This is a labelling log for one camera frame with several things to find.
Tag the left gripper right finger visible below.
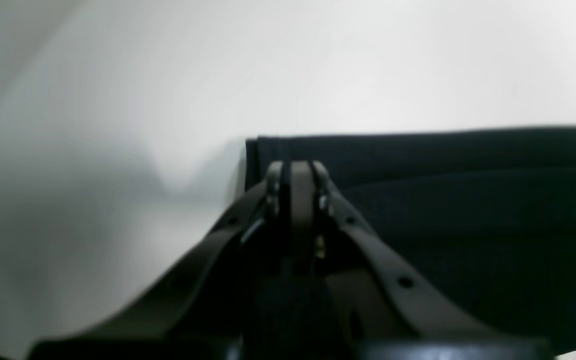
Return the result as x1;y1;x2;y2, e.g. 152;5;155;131
288;161;553;360

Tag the black T-shirt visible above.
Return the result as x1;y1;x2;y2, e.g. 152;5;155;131
246;127;576;354

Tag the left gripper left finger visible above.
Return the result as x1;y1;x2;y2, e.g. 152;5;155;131
29;161;285;360

